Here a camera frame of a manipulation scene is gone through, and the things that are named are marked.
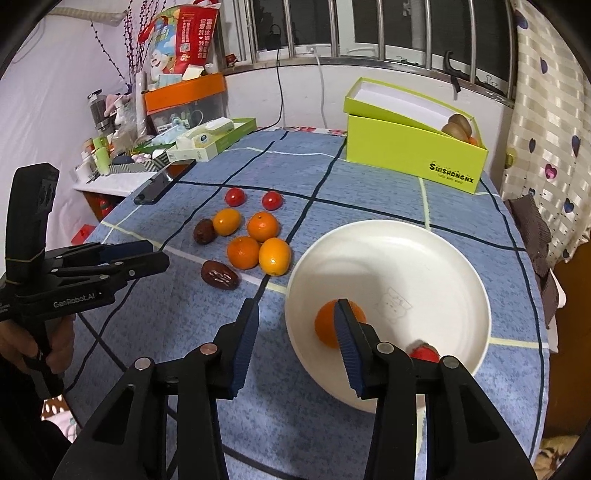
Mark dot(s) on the tissue box in green tray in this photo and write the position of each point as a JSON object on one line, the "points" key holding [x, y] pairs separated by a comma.
{"points": [[231, 136]]}

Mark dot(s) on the lime green box lid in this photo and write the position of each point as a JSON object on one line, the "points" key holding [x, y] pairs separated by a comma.
{"points": [[392, 113]]}

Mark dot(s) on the brown kiwi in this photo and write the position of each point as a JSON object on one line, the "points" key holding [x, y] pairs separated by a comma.
{"points": [[463, 120], [455, 130]]}

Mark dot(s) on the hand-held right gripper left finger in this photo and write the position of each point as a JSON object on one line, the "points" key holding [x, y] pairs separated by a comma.
{"points": [[244, 341]]}

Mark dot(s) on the orange-lidded storage container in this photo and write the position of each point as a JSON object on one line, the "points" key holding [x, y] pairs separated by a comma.
{"points": [[184, 92]]}

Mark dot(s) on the white vase with branches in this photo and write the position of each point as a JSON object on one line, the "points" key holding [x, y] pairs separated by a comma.
{"points": [[140, 101]]}

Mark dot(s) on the green bottle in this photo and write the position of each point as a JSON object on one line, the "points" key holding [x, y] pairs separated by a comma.
{"points": [[102, 160]]}

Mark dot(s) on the heart-patterned curtain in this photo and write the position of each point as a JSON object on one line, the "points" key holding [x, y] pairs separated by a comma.
{"points": [[545, 115]]}

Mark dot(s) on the white plate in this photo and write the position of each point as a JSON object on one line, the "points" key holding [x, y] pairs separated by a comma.
{"points": [[392, 267]]}

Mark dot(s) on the yellow-orange kumquat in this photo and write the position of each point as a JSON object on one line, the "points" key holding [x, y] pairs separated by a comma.
{"points": [[227, 221], [274, 256]]}

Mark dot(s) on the red cherry tomato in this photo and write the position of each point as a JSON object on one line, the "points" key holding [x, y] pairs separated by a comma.
{"points": [[422, 354], [272, 201], [235, 197]]}

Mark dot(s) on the blue checked blanket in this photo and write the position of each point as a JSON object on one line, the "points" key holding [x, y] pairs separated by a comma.
{"points": [[138, 323]]}

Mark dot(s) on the white tissue pack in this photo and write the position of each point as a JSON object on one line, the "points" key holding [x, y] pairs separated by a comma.
{"points": [[203, 137]]}

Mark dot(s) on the red snack bag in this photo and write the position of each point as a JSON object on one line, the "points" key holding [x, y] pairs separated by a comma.
{"points": [[194, 41]]}

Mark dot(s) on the striped box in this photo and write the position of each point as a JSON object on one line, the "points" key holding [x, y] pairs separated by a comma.
{"points": [[152, 160]]}

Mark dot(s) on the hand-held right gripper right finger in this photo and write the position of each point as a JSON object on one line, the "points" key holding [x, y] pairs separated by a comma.
{"points": [[346, 350]]}

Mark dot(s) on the mandarin orange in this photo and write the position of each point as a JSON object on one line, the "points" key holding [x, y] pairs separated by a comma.
{"points": [[325, 323], [263, 226], [243, 252]]}

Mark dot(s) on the wooden cabinet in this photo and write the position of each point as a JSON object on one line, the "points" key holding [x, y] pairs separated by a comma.
{"points": [[572, 300]]}

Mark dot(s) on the metal window grille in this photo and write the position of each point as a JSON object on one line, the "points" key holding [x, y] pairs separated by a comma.
{"points": [[415, 67]]}

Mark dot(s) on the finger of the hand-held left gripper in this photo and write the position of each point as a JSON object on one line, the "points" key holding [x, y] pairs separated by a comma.
{"points": [[138, 267], [124, 251]]}

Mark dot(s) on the black smartphone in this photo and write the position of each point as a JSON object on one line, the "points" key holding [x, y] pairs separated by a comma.
{"points": [[161, 182]]}

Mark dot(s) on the dark red date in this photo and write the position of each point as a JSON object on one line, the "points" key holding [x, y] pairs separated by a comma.
{"points": [[203, 230], [220, 275]]}

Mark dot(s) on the black hook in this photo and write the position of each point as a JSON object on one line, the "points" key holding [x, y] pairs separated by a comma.
{"points": [[451, 64]]}

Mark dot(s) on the person's left hand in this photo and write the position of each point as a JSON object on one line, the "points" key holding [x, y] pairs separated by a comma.
{"points": [[14, 339]]}

